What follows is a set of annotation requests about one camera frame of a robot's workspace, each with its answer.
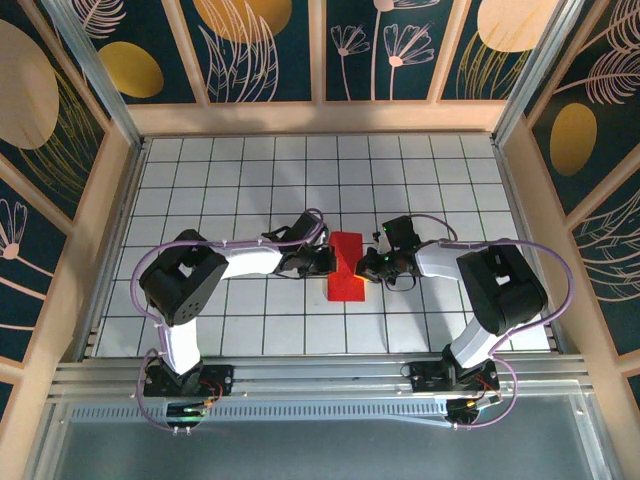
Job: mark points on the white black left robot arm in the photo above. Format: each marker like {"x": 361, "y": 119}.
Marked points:
{"x": 250, "y": 260}

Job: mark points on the small circuit board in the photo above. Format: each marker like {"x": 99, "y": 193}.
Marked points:
{"x": 192, "y": 411}
{"x": 470, "y": 407}

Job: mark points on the aluminium side rail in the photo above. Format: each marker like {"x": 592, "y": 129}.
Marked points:
{"x": 517, "y": 200}
{"x": 111, "y": 250}

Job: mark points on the red paper sheet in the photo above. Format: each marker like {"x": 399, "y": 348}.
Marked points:
{"x": 345, "y": 292}

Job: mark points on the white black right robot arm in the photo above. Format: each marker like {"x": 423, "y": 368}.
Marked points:
{"x": 505, "y": 290}

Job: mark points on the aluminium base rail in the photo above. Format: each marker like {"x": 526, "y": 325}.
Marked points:
{"x": 320, "y": 380}

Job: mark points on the grey metal panel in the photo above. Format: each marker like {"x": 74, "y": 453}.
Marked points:
{"x": 320, "y": 450}

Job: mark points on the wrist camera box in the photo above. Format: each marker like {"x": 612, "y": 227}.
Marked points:
{"x": 328, "y": 239}
{"x": 376, "y": 235}

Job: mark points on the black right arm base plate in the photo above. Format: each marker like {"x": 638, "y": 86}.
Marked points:
{"x": 425, "y": 377}

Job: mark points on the white grid mat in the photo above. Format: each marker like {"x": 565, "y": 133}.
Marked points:
{"x": 225, "y": 165}

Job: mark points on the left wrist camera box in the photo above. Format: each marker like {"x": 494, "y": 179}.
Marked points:
{"x": 328, "y": 239}

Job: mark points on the aluminium corner post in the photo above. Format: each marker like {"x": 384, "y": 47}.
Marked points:
{"x": 93, "y": 70}
{"x": 537, "y": 70}

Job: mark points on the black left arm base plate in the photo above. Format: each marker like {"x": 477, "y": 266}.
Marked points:
{"x": 220, "y": 376}

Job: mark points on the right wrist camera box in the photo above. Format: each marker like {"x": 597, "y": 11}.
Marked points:
{"x": 376, "y": 235}

